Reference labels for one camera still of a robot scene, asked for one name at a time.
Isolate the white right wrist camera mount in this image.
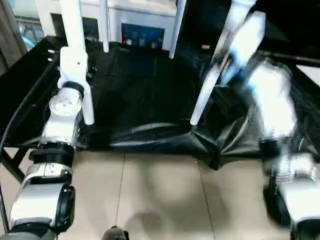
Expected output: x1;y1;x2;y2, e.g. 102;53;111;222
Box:
219;11;267;76

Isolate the white glass-door cabinet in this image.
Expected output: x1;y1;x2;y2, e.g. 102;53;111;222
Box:
37;0;185;51

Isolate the black metal table frame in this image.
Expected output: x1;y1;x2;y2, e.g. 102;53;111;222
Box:
0;147;32;183

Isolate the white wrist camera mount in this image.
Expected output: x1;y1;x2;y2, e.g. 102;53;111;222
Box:
219;11;267;76
56;46;90;92

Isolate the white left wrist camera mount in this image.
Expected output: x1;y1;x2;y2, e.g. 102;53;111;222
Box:
56;46;90;92

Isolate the black flat monitor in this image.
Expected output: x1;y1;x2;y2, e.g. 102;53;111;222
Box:
259;51;320;66

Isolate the white paper sheet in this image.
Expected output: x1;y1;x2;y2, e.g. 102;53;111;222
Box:
296;64;320;87

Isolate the brown round hanging knob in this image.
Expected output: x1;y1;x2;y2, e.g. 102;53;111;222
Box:
102;225;130;240

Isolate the black plastic mat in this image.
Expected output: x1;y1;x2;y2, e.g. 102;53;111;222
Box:
0;34;320;171

